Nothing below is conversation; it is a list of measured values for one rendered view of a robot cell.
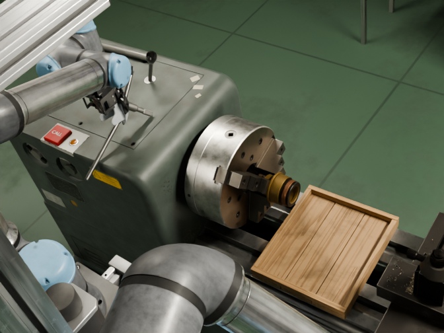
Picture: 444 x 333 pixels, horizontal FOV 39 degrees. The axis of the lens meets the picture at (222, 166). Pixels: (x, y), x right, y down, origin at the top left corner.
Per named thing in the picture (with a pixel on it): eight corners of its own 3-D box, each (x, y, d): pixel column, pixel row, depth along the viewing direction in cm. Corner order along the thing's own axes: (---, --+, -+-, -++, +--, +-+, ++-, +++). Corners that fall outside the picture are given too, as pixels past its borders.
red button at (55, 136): (45, 141, 183) (42, 137, 181) (59, 129, 186) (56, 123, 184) (59, 148, 180) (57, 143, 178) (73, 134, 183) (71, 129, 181)
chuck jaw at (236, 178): (234, 182, 181) (213, 182, 171) (239, 166, 180) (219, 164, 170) (267, 195, 176) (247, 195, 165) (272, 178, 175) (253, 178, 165)
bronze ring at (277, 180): (255, 184, 174) (284, 195, 169) (272, 162, 178) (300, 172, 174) (259, 205, 181) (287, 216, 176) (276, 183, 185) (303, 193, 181)
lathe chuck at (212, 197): (204, 238, 189) (184, 166, 167) (259, 170, 206) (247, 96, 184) (228, 249, 185) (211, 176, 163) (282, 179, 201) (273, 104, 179)
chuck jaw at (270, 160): (245, 162, 182) (264, 129, 186) (249, 170, 186) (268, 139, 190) (277, 174, 177) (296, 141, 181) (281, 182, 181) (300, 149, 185)
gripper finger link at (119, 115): (113, 135, 174) (102, 110, 167) (126, 121, 177) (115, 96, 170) (121, 137, 172) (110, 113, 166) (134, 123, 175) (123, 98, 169)
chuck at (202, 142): (195, 234, 191) (174, 162, 169) (250, 167, 207) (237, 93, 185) (204, 238, 189) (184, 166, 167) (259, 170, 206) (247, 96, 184)
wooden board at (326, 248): (252, 276, 184) (250, 269, 182) (310, 192, 202) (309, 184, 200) (344, 320, 170) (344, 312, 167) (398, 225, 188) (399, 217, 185)
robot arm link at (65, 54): (66, 67, 139) (92, 37, 145) (27, 61, 143) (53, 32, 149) (78, 94, 144) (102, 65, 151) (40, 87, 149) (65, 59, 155)
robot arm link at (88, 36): (51, 26, 148) (70, 6, 153) (67, 63, 156) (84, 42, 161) (77, 30, 145) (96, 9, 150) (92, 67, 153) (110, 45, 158)
